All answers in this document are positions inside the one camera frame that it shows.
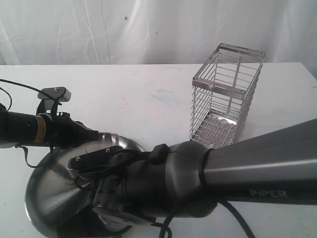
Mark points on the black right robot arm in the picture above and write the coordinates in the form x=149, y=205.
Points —
x=279, y=167

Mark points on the wire metal utensil holder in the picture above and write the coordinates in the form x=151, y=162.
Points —
x=222, y=93

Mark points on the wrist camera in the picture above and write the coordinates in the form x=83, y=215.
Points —
x=86, y=166
x=51, y=98

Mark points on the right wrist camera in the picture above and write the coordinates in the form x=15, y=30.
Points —
x=86, y=166

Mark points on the white backdrop curtain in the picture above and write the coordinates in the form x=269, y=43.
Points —
x=154, y=31

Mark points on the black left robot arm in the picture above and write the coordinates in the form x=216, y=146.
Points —
x=43, y=130

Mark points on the round stainless steel plate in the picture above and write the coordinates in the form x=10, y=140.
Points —
x=51, y=197

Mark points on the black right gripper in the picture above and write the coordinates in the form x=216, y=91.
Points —
x=110, y=207

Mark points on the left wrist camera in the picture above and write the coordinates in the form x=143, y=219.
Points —
x=51, y=98

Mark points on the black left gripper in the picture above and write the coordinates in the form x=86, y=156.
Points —
x=62, y=131

